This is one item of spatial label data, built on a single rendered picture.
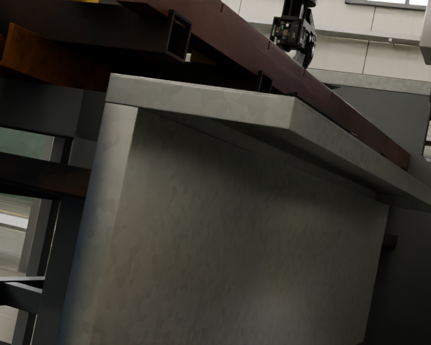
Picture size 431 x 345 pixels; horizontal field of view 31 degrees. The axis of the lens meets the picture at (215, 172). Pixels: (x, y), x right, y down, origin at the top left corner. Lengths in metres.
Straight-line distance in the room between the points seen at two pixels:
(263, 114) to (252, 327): 0.54
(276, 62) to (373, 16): 10.02
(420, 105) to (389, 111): 0.09
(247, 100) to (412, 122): 1.69
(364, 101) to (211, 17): 1.49
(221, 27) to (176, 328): 0.39
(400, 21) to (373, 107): 8.74
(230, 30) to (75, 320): 0.45
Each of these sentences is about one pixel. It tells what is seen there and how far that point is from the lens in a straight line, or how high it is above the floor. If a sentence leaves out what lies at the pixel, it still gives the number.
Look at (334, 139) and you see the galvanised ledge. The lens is 0.85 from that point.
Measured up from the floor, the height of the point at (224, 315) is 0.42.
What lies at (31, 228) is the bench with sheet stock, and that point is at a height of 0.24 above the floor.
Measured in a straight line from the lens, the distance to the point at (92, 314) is 0.78.
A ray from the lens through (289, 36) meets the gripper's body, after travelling 1.69.
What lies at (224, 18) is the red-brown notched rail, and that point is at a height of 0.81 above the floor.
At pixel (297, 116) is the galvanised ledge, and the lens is 0.72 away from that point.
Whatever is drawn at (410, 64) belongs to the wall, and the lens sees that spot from 10.96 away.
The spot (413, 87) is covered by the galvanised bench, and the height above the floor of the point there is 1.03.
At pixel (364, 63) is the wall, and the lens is 11.05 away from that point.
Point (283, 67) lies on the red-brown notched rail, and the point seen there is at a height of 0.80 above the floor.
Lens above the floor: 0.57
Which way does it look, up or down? 2 degrees up
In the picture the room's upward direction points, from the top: 11 degrees clockwise
